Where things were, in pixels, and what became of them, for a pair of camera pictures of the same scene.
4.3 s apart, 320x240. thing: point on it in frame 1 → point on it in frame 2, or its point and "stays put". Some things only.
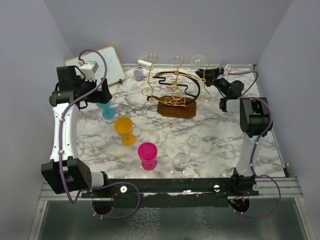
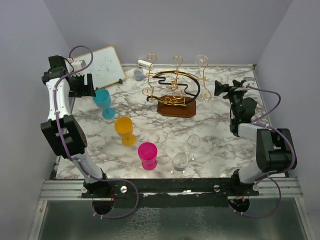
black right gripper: x=210 y=75 → x=236 y=89
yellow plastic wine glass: x=124 y=126 stays put
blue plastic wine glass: x=108 y=112 stays put
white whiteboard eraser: x=145 y=64 stays put
